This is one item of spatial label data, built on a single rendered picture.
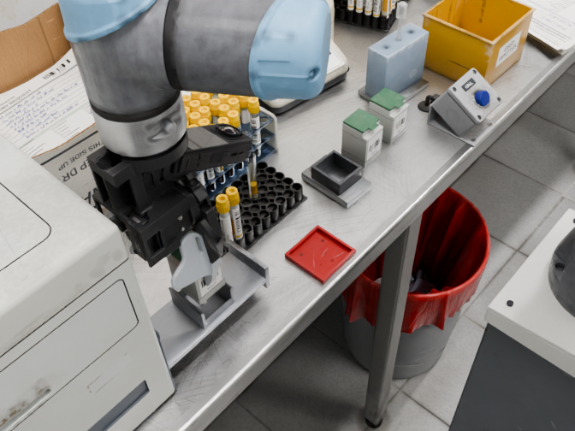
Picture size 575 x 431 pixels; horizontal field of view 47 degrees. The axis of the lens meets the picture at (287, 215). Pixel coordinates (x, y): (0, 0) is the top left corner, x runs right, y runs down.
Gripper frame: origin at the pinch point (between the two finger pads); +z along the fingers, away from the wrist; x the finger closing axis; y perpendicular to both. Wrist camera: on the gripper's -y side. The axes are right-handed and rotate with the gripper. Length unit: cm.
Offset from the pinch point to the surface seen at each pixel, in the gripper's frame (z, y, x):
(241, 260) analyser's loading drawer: 8.2, -7.3, -0.8
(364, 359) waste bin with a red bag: 94, -48, -6
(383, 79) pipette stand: 6.7, -46.8, -8.0
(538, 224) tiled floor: 100, -123, 4
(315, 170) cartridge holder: 9.1, -26.2, -4.7
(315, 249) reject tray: 12.2, -17.2, 3.0
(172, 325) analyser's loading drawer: 8.4, 4.7, -0.4
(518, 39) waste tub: 7, -70, 3
